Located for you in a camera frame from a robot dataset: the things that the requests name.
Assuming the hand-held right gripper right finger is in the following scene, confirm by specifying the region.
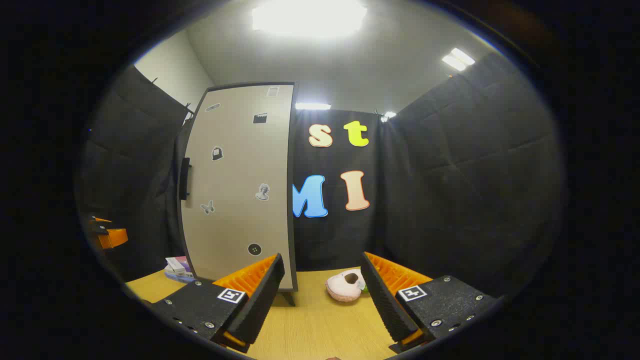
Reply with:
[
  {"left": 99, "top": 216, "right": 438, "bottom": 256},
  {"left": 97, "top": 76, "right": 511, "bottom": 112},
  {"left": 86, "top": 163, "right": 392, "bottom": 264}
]
[{"left": 360, "top": 251, "right": 501, "bottom": 353}]

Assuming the pink plush toy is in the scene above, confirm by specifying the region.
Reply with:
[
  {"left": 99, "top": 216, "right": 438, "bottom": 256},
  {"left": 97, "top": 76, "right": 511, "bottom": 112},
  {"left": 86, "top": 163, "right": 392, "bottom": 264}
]
[{"left": 325, "top": 269, "right": 368, "bottom": 303}]

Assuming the black door handle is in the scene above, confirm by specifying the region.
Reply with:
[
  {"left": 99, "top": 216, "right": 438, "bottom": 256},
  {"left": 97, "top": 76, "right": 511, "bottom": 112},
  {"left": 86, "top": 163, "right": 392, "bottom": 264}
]
[{"left": 179, "top": 157, "right": 192, "bottom": 201}]

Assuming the black backdrop cloth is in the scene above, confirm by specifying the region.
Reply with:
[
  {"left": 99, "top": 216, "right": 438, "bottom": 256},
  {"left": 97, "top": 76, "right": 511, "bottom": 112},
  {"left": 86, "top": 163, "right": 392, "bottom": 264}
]
[{"left": 75, "top": 52, "right": 566, "bottom": 301}]

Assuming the beige cabinet door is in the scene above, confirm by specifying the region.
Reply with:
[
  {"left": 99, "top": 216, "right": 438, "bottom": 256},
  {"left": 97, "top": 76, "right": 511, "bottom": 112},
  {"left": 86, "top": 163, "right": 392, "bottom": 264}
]
[{"left": 180, "top": 84, "right": 295, "bottom": 291}]

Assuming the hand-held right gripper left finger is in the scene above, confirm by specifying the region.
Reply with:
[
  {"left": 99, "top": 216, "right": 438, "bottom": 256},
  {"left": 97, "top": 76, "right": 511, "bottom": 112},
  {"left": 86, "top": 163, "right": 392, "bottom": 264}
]
[{"left": 142, "top": 252, "right": 286, "bottom": 353}]

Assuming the grey cabinet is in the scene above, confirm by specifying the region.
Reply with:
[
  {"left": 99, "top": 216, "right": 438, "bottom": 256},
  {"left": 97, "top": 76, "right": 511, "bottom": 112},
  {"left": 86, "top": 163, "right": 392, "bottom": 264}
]
[{"left": 176, "top": 81, "right": 300, "bottom": 307}]

